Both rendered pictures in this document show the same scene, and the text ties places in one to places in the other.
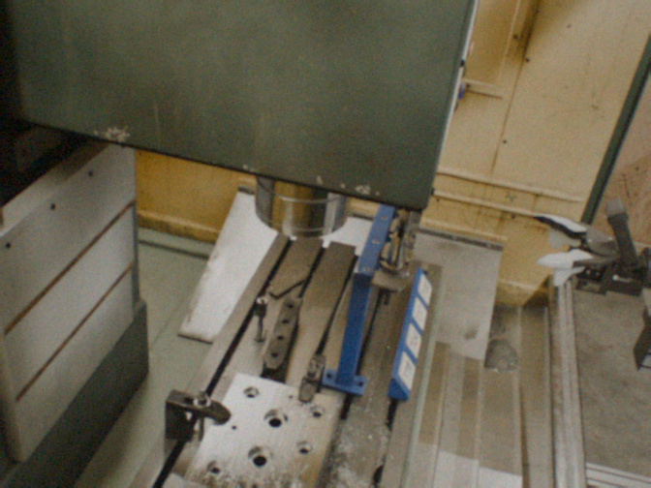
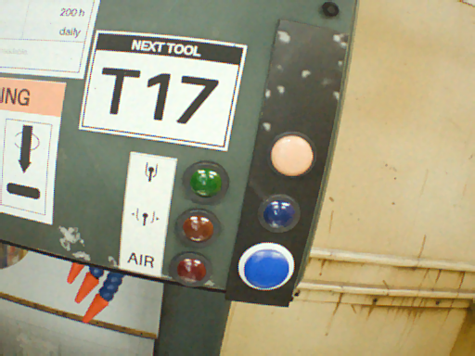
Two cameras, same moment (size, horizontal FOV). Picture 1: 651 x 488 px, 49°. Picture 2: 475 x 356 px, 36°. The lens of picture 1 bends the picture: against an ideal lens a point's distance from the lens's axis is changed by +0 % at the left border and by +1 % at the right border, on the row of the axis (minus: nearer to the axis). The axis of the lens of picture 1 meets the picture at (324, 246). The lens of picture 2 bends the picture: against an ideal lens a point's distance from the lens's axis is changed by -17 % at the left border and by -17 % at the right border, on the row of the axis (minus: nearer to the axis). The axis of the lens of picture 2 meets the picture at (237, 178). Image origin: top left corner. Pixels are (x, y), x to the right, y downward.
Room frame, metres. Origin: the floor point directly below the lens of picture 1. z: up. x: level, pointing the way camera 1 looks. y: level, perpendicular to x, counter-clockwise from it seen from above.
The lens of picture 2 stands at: (1.14, -0.67, 1.87)
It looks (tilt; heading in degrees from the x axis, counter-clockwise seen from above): 23 degrees down; 76
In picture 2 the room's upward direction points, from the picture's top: 11 degrees clockwise
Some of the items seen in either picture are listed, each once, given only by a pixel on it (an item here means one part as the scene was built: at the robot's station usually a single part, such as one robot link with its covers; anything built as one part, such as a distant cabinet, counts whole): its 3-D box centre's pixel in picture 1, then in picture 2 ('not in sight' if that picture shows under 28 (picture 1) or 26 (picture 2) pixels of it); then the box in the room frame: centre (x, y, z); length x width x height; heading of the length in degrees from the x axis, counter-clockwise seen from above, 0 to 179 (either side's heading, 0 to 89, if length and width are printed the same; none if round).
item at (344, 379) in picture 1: (353, 335); not in sight; (1.21, -0.09, 1.05); 0.10 x 0.05 x 0.30; 80
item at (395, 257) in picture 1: (397, 248); not in sight; (1.25, -0.15, 1.26); 0.04 x 0.04 x 0.07
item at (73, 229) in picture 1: (72, 289); (38, 265); (1.10, 0.49, 1.16); 0.48 x 0.05 x 0.51; 170
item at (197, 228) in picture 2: not in sight; (198, 228); (1.24, -0.20, 1.62); 0.02 x 0.01 x 0.02; 170
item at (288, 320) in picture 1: (282, 339); not in sight; (1.29, 0.07, 0.93); 0.26 x 0.05 x 0.06; 175
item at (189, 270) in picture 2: not in sight; (191, 270); (1.24, -0.20, 1.59); 0.02 x 0.01 x 0.02; 170
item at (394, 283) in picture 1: (388, 281); not in sight; (1.20, -0.14, 1.21); 0.07 x 0.05 x 0.01; 80
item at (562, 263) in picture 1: (561, 270); not in sight; (1.00, -0.39, 1.43); 0.09 x 0.03 x 0.06; 119
